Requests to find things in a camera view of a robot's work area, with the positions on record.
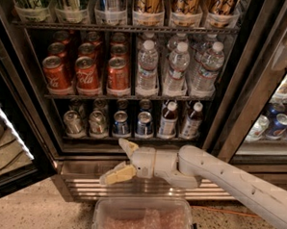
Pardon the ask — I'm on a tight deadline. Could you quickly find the white can behind right door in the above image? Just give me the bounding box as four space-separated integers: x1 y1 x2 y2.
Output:
247 114 270 141

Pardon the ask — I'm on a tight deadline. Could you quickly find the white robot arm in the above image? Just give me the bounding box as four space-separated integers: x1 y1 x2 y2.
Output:
99 139 287 229

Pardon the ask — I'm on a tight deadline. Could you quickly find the open black fridge door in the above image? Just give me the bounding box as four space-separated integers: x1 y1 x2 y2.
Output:
0 11 66 208

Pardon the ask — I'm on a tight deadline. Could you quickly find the clear plastic bin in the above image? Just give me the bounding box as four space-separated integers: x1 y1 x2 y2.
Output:
91 196 197 229

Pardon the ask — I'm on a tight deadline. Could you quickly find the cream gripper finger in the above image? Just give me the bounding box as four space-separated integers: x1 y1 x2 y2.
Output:
99 162 137 185
118 139 139 158

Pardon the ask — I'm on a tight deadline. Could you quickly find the front left Coca-Cola can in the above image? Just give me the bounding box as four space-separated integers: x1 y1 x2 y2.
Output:
42 56 72 90

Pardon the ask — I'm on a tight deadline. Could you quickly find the water bottle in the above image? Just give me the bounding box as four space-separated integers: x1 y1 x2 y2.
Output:
164 41 190 97
137 39 159 89
193 41 224 91

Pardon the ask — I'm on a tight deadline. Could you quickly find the front left water bottle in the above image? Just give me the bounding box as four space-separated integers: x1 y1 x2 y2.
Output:
137 39 159 89

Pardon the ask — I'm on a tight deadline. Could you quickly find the coca-cola can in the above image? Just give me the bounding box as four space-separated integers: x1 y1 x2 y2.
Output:
74 57 100 89
42 56 72 90

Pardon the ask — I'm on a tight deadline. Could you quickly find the pink bubble wrap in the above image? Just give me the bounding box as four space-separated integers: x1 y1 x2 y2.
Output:
104 209 186 229

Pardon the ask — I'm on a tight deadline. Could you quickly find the left brown tea bottle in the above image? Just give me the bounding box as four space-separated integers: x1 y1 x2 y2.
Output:
159 101 178 137

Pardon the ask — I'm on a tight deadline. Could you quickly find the right brown tea bottle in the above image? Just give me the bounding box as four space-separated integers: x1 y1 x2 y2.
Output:
180 102 203 139

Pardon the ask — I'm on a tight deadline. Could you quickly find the front right water bottle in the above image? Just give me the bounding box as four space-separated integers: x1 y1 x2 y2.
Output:
193 41 224 91

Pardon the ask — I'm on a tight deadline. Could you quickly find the orange cable on floor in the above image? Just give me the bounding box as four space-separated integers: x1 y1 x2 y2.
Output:
190 205 262 219

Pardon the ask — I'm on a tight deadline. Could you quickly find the front left Pepsi can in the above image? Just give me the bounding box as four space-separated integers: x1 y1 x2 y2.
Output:
113 111 129 135

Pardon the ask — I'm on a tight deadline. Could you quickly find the brown tea bottle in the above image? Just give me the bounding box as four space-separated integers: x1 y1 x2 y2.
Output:
180 102 203 139
159 101 178 137

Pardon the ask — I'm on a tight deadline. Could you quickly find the stainless steel glass-door fridge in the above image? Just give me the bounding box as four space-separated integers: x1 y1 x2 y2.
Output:
0 0 287 202

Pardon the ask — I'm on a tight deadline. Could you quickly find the gold LaCroix can right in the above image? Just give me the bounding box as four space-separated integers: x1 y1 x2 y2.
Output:
209 0 238 15

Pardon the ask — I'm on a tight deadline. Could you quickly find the front middle Coca-Cola can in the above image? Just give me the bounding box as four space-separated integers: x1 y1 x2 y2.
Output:
74 57 100 89

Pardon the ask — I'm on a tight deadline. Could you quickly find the front right Pepsi can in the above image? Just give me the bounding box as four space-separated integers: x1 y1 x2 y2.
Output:
136 112 152 136

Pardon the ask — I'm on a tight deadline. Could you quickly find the front right orange soda can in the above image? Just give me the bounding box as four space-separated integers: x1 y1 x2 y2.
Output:
107 57 129 90

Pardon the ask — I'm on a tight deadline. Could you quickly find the front middle water bottle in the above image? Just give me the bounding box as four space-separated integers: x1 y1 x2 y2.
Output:
164 41 190 97

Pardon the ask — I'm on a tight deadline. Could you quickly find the gold lacroix can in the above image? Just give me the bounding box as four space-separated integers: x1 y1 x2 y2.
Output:
135 0 163 14
170 0 199 15
209 0 238 15

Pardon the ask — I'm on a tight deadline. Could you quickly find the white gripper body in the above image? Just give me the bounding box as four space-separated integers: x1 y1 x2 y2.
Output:
130 147 156 178

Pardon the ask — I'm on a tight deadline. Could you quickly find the black cable behind door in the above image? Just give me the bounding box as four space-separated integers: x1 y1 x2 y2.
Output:
0 137 25 174

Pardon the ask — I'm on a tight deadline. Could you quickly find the silver 7up can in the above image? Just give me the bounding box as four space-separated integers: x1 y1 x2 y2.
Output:
89 110 107 135
64 111 84 134

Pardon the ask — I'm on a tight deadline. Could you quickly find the gold LaCroix can left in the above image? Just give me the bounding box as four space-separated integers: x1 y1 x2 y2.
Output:
135 0 163 14

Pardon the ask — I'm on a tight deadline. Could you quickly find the gold LaCroix can middle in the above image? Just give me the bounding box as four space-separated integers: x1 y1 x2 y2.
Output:
170 0 199 15

